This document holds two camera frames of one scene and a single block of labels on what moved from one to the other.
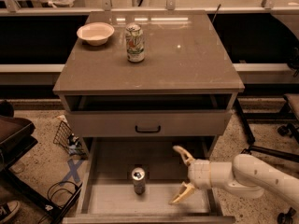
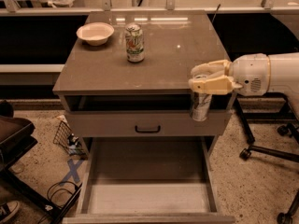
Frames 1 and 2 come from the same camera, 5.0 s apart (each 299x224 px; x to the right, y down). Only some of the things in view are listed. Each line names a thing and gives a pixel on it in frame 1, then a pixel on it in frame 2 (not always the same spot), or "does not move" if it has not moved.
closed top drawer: [148, 123] does not move
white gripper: [199, 173] to [249, 74]
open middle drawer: [133, 180] does not move
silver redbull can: [138, 179] to [199, 105]
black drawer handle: [147, 131] does not move
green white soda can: [135, 41] does not move
